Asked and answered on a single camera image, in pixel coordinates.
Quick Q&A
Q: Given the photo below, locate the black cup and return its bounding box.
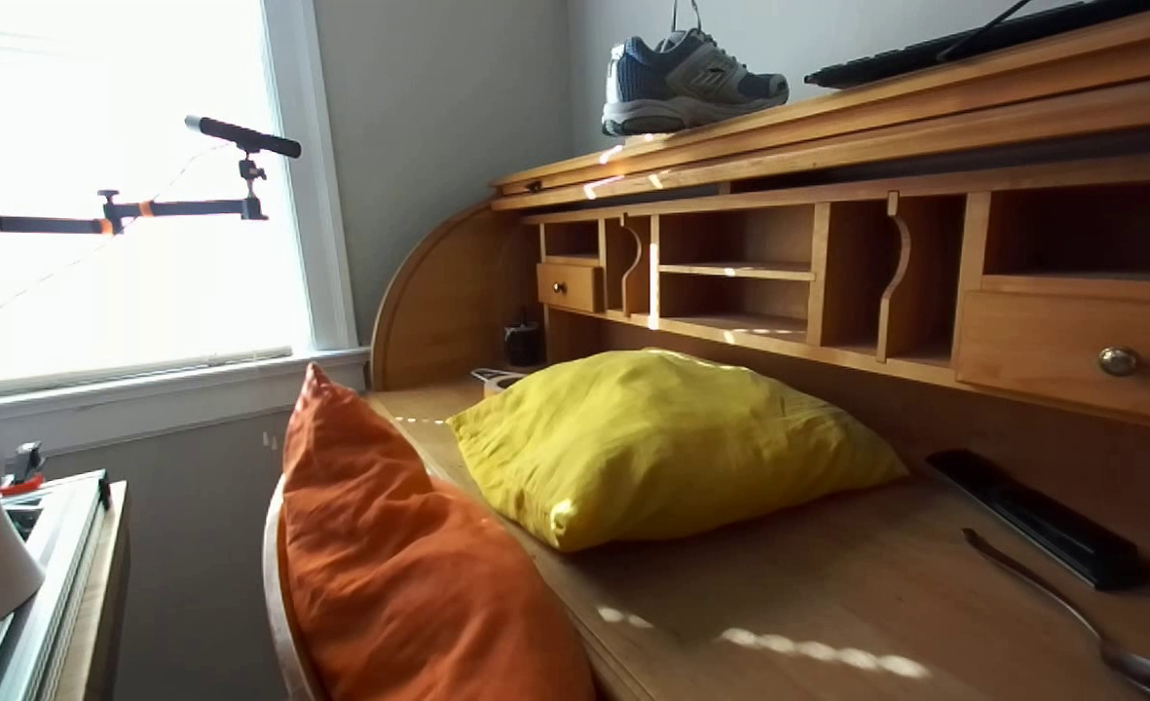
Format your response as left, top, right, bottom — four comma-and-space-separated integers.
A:
502, 310, 544, 369

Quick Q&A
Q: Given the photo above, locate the small wooden drawer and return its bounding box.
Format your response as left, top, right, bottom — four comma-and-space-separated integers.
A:
536, 260, 607, 315

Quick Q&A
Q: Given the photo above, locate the white and black device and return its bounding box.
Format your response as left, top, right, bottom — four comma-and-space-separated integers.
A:
469, 366, 529, 399

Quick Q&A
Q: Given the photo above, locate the yellow pillow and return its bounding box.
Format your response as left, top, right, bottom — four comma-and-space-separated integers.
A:
446, 348, 911, 555

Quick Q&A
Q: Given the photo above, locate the orange pillow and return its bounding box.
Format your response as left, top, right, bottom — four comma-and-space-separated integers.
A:
279, 361, 598, 701

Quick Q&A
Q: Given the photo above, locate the blue and grey sneaker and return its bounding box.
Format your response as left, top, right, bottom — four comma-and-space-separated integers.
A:
600, 0, 791, 138

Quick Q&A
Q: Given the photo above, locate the wooden roll-top desk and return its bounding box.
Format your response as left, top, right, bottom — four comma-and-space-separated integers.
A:
368, 0, 1150, 701

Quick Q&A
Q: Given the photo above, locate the wooden chair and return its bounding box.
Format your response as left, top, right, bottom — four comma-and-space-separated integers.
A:
262, 475, 328, 701

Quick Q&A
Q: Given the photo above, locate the window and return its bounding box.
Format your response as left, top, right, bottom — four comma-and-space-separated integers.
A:
0, 0, 359, 401

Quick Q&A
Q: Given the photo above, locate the black keyboard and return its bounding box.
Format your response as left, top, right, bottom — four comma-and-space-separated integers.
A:
803, 0, 1150, 91

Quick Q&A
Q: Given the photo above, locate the large wooden drawer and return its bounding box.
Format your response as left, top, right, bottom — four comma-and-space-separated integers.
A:
953, 287, 1150, 430

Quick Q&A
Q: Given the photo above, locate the black remote control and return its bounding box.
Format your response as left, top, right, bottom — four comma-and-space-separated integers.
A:
924, 447, 1150, 593

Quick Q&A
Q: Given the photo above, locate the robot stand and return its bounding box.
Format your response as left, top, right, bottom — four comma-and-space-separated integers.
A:
0, 470, 131, 701

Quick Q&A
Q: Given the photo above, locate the red and black clamp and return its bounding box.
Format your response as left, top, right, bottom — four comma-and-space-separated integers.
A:
0, 440, 48, 497

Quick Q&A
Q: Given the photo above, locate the metal spoon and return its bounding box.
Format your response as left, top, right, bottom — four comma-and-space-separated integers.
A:
960, 527, 1150, 701

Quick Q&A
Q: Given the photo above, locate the camera on mount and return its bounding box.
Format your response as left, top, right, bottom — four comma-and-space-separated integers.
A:
0, 115, 303, 238

